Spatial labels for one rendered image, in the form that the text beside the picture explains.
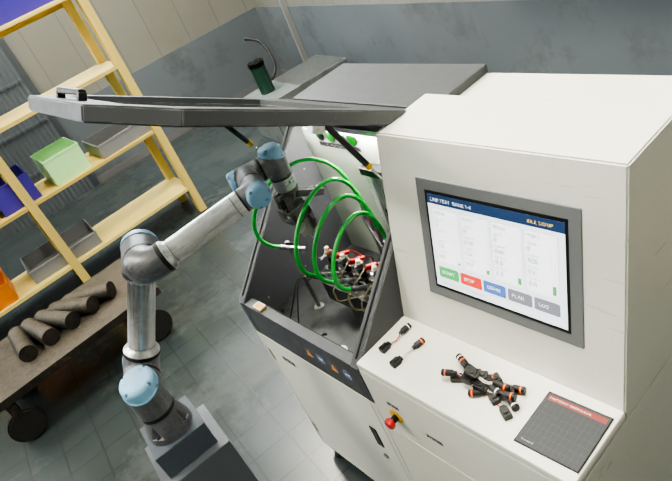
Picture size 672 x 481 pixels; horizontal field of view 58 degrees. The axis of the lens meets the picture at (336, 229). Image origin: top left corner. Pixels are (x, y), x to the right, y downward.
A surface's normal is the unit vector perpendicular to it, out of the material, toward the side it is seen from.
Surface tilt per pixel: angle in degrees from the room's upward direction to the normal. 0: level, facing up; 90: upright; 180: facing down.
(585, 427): 0
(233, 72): 90
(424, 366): 0
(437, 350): 0
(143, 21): 90
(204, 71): 90
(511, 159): 76
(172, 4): 90
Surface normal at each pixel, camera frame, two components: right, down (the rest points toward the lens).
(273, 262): 0.63, 0.21
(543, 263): -0.76, 0.38
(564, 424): -0.35, -0.79
